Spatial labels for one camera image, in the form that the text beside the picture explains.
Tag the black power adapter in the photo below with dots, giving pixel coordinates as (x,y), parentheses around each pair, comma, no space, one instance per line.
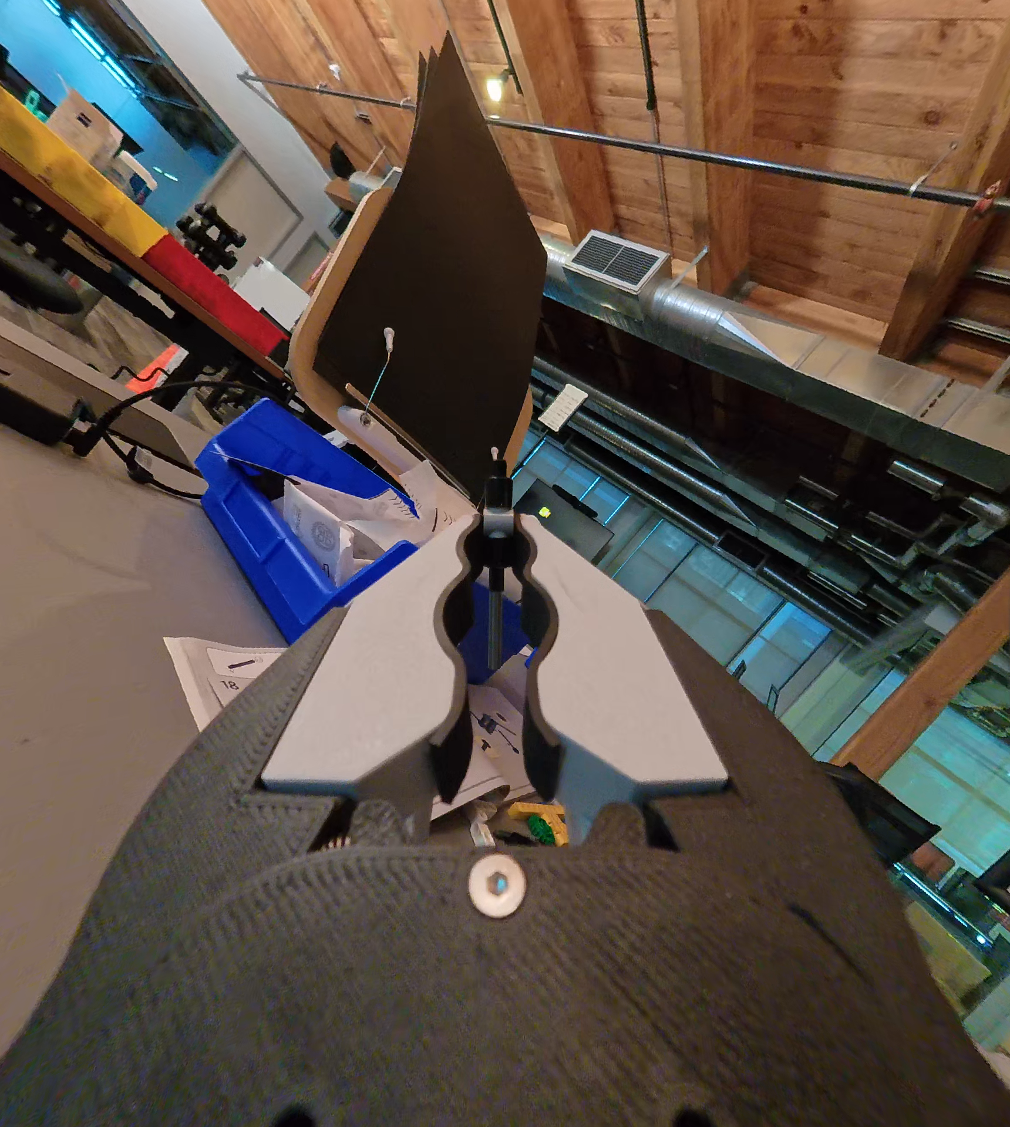
(3,396)

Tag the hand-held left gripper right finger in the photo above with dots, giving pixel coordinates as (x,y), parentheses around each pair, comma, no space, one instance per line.
(628,704)

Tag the white printed paper bag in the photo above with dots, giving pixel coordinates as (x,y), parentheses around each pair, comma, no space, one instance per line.
(329,528)

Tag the white plastic tub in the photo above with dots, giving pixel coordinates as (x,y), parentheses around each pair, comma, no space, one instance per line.
(135,176)

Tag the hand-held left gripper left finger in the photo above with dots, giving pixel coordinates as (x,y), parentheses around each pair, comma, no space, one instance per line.
(364,704)

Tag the red storage bin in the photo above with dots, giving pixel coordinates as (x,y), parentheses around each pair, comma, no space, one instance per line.
(214,295)

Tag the row of yellow bins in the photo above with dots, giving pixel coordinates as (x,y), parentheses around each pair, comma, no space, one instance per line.
(47,150)

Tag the long metal ceiling pipe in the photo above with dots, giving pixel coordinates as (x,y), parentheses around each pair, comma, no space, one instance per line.
(734,158)

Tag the yellow lego piece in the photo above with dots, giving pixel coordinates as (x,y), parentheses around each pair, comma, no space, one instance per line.
(536,807)

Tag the black panel with wooden edge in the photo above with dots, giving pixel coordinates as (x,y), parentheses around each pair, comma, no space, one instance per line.
(434,264)

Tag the white air vent grille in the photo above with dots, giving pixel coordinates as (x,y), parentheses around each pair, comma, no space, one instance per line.
(618,261)

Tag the silver ventilation duct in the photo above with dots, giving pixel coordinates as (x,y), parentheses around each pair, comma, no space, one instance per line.
(778,352)

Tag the black office chair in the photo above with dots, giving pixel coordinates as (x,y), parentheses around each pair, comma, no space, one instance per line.
(20,277)

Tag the rack of black dumbbells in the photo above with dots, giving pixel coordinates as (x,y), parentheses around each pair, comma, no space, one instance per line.
(210,236)

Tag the ceiling track lamp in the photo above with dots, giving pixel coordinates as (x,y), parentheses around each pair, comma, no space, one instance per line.
(496,85)

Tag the blue plastic bin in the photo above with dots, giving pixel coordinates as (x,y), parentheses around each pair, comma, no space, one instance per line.
(249,493)

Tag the lego instruction booklet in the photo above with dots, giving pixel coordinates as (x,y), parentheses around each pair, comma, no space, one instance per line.
(214,674)

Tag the white cardboard box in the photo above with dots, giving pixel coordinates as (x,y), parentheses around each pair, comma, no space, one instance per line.
(87,123)

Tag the green lego piece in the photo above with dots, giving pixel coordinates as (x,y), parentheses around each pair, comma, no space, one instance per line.
(540,828)

